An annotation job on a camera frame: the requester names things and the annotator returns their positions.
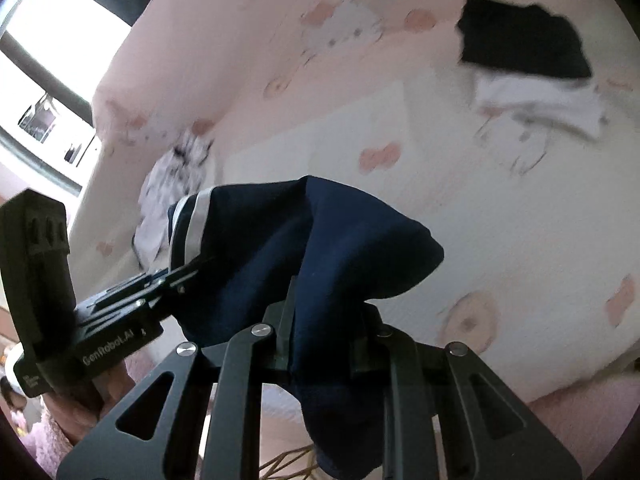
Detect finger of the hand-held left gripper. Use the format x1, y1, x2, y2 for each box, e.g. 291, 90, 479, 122
97, 259, 211, 305
77, 275, 201, 325

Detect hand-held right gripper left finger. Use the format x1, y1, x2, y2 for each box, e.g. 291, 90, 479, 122
56, 275, 301, 480

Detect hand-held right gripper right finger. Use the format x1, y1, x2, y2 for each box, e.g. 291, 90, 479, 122
350, 305, 583, 480

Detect white shirt with navy trim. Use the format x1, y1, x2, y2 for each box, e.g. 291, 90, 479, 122
132, 127, 217, 271

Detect navy pants with white stripes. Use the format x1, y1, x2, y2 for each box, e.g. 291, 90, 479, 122
166, 175, 446, 480

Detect person's left hand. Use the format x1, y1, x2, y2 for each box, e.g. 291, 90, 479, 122
50, 360, 136, 448

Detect sliding glass door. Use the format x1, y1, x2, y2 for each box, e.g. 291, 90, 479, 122
0, 0, 101, 196

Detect pink cartoon cat printed blanket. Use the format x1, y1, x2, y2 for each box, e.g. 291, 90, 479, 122
67, 0, 640, 411

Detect folded white garment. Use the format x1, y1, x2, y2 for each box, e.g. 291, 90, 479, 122
470, 67, 608, 142

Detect folded navy garment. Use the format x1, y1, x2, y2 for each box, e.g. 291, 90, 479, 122
456, 0, 593, 81

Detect gold wire stand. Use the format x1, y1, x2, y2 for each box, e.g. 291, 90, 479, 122
260, 447, 321, 480

